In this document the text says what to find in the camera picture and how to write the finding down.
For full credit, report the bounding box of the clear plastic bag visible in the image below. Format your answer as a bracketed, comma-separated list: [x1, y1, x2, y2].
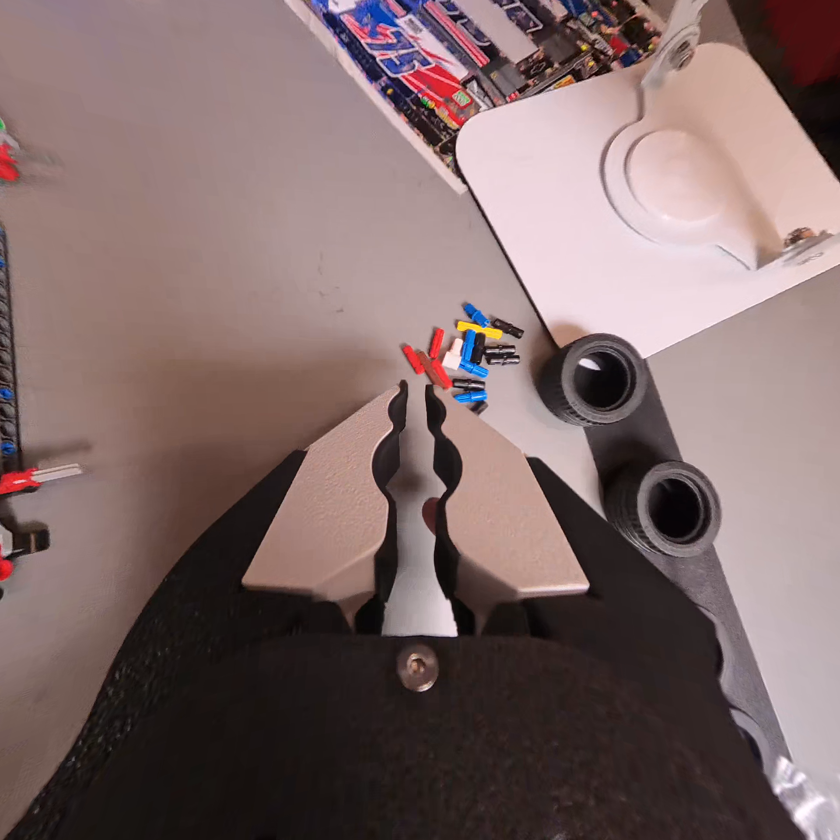
[764, 755, 840, 840]

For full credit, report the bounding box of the black rubber lego tire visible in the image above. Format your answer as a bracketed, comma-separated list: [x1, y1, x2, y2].
[538, 332, 651, 427]
[604, 461, 723, 559]

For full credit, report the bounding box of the pile of coloured lego pins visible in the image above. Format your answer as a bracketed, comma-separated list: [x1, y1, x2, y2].
[402, 302, 526, 416]

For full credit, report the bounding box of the shiny lego sticker sheet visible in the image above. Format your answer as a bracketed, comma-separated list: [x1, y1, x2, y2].
[282, 0, 670, 196]

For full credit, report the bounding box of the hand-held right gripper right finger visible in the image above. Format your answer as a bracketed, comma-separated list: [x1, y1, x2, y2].
[423, 384, 592, 632]

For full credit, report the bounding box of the white desk lamp stand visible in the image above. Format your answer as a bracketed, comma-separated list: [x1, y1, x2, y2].
[456, 0, 840, 360]

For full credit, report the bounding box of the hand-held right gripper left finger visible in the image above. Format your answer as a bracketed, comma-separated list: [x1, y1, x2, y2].
[241, 381, 409, 627]

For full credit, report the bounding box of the lego car chassis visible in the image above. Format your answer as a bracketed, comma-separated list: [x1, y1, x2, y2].
[0, 115, 93, 601]

